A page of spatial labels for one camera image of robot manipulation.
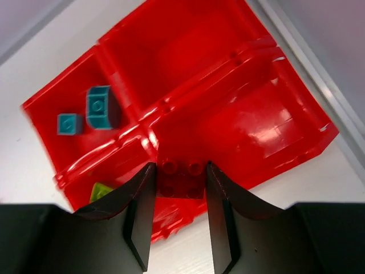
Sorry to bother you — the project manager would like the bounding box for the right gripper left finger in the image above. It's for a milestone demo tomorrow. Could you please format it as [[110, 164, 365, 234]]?
[[1, 163, 156, 273]]

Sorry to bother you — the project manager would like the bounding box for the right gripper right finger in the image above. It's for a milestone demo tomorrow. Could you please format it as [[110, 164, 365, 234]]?
[[206, 162, 364, 273]]

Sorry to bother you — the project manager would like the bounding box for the green square lego brick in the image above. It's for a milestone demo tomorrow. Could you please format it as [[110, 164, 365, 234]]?
[[90, 182, 113, 203]]

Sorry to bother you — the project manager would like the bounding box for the red small lego brick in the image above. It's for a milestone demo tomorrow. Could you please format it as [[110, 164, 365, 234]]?
[[156, 157, 207, 199]]

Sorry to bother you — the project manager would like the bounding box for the blue small lego brick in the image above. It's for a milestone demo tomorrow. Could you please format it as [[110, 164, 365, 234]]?
[[57, 113, 83, 136]]

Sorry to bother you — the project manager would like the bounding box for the blue oval lego brick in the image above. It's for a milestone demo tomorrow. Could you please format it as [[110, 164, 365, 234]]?
[[86, 86, 121, 130]]

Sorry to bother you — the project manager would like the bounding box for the red compartment tray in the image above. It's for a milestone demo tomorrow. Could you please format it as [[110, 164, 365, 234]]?
[[22, 1, 338, 242]]

